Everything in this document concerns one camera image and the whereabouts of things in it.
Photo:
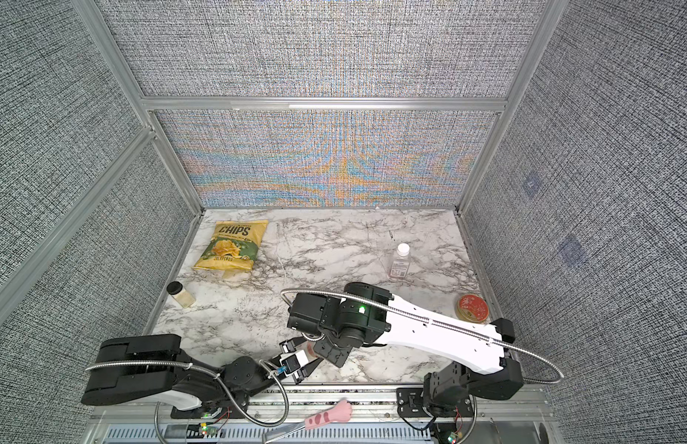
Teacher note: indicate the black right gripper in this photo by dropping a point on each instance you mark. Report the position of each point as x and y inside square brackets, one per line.
[328, 351]

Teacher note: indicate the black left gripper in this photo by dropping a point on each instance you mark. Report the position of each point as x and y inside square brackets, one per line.
[288, 343]

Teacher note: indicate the clear bottle purple label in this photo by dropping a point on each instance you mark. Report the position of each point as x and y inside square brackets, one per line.
[399, 266]

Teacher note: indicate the white bottle cap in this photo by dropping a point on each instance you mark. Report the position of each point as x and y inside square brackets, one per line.
[403, 249]

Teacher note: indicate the clear bottle red label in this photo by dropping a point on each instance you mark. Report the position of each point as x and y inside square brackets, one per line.
[309, 348]

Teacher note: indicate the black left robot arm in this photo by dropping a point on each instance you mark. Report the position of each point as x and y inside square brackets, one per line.
[156, 368]

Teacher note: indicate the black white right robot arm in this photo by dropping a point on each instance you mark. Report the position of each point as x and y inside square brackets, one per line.
[366, 316]

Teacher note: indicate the pink cat paw stick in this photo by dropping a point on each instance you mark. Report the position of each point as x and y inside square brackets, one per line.
[339, 414]

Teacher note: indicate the yellow green chips bag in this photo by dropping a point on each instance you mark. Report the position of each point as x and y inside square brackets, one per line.
[234, 245]

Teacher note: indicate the small jar black lid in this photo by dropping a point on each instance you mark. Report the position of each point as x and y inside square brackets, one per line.
[180, 295]

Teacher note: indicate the round gold tin red lid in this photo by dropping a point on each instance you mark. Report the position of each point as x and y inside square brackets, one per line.
[472, 308]

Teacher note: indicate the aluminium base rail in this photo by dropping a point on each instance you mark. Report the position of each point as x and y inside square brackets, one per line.
[526, 418]

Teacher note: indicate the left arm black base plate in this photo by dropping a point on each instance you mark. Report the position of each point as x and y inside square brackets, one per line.
[206, 413]

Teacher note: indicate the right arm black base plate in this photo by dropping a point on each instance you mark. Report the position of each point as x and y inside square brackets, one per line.
[411, 407]

